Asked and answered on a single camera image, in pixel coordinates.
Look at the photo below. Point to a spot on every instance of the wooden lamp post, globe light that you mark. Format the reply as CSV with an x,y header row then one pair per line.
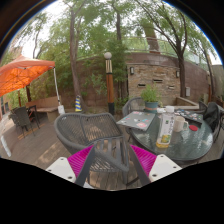
x,y
109,83

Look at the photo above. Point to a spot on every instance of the black wall lamp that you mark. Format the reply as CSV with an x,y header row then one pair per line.
x,y
177,74
132,70

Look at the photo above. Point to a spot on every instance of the tall tree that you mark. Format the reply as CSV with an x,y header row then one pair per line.
x,y
74,60
181,66

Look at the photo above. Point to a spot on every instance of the round glass-top table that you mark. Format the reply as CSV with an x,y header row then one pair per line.
x,y
186,143

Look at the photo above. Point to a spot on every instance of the dark laptop with stickers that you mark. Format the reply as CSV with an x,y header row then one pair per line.
x,y
190,116

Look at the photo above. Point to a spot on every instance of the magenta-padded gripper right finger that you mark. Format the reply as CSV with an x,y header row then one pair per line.
x,y
145,159

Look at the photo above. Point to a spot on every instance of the white canopy pole with base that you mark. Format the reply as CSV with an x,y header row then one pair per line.
x,y
58,96

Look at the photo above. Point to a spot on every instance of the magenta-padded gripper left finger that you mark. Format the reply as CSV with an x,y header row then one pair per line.
x,y
81,160

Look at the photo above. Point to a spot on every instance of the clear drink bottle, yellow-green label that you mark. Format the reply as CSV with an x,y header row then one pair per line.
x,y
165,128

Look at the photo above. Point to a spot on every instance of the grey laptop with stickers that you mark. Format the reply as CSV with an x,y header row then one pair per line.
x,y
136,120

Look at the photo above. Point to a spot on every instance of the blue and yellow traffic cone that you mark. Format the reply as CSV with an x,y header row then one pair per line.
x,y
78,104

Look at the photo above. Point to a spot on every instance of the green plant in teal pot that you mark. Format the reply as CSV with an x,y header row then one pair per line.
x,y
150,96

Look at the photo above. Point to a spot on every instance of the black backpack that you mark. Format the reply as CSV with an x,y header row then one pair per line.
x,y
212,116

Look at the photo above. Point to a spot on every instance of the orange canopy tent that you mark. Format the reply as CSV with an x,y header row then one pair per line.
x,y
20,73

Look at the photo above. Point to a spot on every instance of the grey wicker armchair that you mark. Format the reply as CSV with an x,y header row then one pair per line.
x,y
132,105
86,130

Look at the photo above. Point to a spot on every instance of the white mug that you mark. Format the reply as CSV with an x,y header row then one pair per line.
x,y
179,123

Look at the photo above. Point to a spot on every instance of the flat round red coaster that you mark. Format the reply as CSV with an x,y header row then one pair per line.
x,y
193,127

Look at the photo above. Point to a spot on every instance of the wooden bench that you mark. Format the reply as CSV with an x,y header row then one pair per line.
x,y
45,106

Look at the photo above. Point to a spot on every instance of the dark wicker chair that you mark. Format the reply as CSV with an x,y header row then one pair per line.
x,y
22,118

